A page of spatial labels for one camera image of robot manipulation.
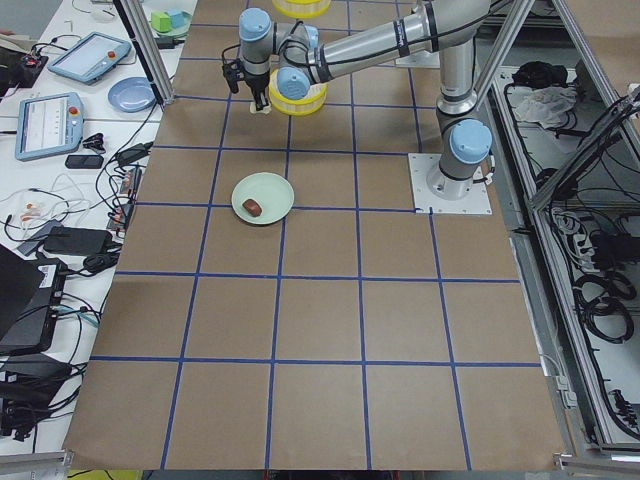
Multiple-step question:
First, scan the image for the white cloth bundle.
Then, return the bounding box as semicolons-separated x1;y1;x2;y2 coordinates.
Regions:
514;86;578;129

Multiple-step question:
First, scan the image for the green plate with blocks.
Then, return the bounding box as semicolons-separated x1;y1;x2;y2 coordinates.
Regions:
150;9;192;38

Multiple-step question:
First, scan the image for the aluminium frame post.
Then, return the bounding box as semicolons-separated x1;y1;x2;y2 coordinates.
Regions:
113;0;175;109

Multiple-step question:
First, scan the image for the black laptop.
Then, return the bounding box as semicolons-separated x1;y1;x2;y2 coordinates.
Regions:
1;247;67;356

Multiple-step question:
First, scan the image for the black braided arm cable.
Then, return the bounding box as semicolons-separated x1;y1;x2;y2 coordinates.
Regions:
221;19;306;76

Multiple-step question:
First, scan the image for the blue plate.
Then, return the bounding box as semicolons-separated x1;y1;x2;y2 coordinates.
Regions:
107;77;156;113

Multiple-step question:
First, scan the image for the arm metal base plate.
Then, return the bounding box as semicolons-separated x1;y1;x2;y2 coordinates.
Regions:
408;153;492;216

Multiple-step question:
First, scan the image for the upper teach pendant tablet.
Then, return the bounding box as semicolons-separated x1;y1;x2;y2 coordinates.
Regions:
48;32;131;84

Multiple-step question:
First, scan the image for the brown steamed bun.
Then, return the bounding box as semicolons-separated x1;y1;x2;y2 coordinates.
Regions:
242;198;263;218

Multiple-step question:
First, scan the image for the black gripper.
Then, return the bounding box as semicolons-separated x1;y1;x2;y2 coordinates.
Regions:
222;58;270;106

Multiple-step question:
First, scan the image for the mint green plate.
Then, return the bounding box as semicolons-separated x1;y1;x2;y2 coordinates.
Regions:
231;172;295;225

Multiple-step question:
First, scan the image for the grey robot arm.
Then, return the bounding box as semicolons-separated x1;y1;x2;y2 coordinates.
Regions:
222;1;492;201

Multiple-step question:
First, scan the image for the lower teach pendant tablet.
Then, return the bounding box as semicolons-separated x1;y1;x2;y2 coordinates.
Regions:
15;92;84;161

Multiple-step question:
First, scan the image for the yellow-rimmed steamer layer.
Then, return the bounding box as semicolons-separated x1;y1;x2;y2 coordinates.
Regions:
269;69;328;116
272;0;331;19

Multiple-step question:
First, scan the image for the white steamed bun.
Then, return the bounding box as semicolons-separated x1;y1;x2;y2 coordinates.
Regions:
249;102;272;115

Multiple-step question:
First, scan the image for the teach pendant tablet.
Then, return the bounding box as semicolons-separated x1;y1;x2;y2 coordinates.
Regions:
15;92;84;161
48;32;131;84

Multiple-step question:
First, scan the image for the black power adapter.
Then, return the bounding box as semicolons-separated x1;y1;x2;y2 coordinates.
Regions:
43;226;112;256

